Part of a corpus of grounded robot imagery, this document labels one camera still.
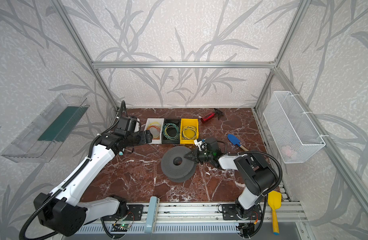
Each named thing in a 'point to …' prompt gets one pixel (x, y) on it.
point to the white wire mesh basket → (296, 138)
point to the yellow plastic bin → (189, 130)
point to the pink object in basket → (287, 150)
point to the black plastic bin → (171, 131)
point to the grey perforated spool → (175, 166)
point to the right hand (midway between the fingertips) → (185, 153)
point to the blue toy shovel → (234, 139)
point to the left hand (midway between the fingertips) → (149, 132)
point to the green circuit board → (124, 225)
